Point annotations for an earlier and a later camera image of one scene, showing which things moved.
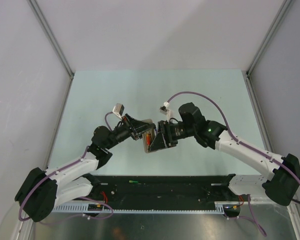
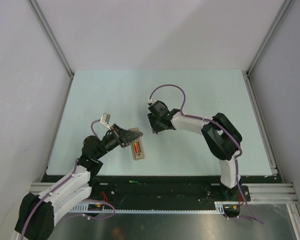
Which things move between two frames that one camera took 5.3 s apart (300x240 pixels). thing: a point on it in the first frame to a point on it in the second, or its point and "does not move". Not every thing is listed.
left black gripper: (135, 126) to (124, 135)
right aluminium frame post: (284, 9) does not move
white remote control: (148, 135) to (137, 146)
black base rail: (155, 190) does not move
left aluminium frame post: (55, 41) does not move
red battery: (148, 139) to (136, 147)
